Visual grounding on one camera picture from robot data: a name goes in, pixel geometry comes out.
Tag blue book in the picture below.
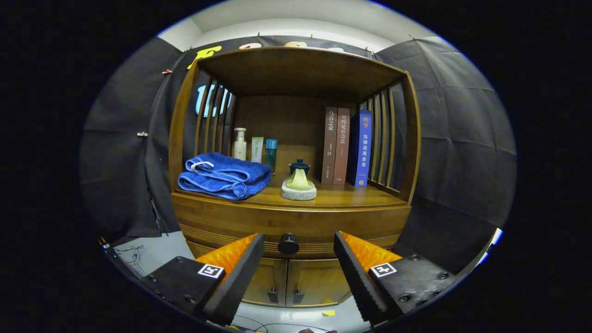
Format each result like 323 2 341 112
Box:
349 110 372 187

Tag reddish brown book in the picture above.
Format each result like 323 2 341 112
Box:
333 108 351 185

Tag tangled grey cables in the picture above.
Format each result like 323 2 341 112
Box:
116 245 146 273

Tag grey and yellow scrubbing sponge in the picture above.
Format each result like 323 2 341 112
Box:
281 168 318 201

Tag white pump bottle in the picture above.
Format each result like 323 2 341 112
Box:
233 128 247 161

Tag folded blue towel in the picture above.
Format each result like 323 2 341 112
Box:
178 152 272 201

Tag wooden countertop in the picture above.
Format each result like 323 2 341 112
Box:
175 173 407 209

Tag blue capped bottle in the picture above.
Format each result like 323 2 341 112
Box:
265 139 278 176

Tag white panel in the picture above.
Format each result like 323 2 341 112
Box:
481 228 504 259

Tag wooden cabinet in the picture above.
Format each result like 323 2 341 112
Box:
168 46 421 308

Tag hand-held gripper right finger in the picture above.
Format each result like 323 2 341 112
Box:
333 231 458 327

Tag thin black floor cable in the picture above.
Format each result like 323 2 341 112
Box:
236 314 296 333

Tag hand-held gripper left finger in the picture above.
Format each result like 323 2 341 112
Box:
139 233 265 327

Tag dark brown book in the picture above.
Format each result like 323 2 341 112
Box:
321 107 338 185

